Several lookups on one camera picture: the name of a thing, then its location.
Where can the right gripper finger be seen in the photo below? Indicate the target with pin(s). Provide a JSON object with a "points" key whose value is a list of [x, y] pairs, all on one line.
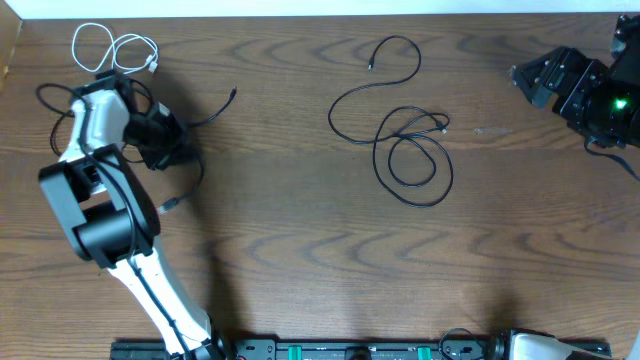
{"points": [[535, 72], [536, 94]]}

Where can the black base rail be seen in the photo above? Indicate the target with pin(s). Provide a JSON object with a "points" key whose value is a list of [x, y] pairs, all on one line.
{"points": [[265, 349]]}

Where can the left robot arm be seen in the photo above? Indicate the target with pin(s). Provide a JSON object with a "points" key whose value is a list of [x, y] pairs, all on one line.
{"points": [[108, 217]]}

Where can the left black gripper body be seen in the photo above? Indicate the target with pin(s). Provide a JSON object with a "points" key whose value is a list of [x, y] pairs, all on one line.
{"points": [[157, 143]]}

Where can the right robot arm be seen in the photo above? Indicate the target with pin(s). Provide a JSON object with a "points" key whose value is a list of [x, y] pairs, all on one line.
{"points": [[622, 131]]}

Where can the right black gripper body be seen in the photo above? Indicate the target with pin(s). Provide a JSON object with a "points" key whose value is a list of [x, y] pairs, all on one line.
{"points": [[588, 100]]}

